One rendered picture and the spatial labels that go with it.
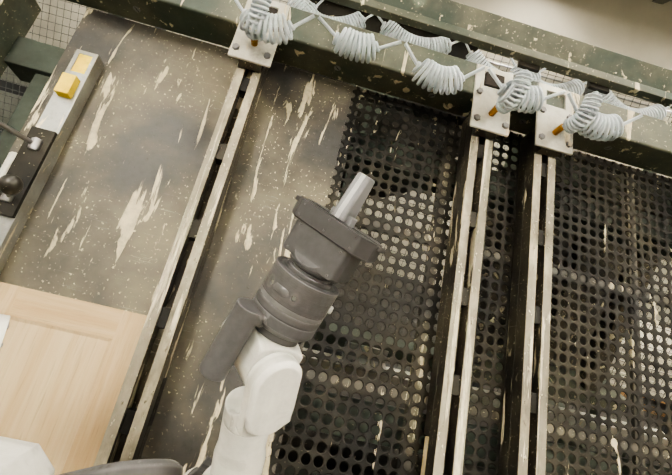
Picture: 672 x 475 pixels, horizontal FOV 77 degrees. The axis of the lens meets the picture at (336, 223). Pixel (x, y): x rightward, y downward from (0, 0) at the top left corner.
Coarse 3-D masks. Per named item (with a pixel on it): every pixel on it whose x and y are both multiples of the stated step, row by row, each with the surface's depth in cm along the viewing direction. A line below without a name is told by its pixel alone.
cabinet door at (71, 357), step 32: (0, 288) 82; (32, 320) 81; (64, 320) 82; (96, 320) 83; (128, 320) 84; (0, 352) 79; (32, 352) 80; (64, 352) 81; (96, 352) 82; (128, 352) 82; (0, 384) 78; (32, 384) 78; (64, 384) 79; (96, 384) 80; (0, 416) 76; (32, 416) 77; (64, 416) 78; (96, 416) 78; (64, 448) 76; (96, 448) 77
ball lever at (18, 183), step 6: (6, 174) 76; (12, 174) 77; (0, 180) 75; (6, 180) 75; (12, 180) 76; (18, 180) 76; (0, 186) 75; (6, 186) 75; (12, 186) 76; (18, 186) 76; (6, 192) 76; (12, 192) 76; (18, 192) 77; (0, 198) 84; (6, 198) 84; (12, 198) 85
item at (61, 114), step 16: (96, 64) 99; (80, 80) 96; (96, 80) 101; (80, 96) 96; (48, 112) 93; (64, 112) 93; (80, 112) 98; (48, 128) 92; (64, 128) 93; (64, 144) 95; (48, 160) 90; (48, 176) 92; (32, 192) 88; (32, 208) 89; (0, 224) 84; (16, 224) 86; (0, 240) 83; (16, 240) 87; (0, 256) 83; (0, 272) 84
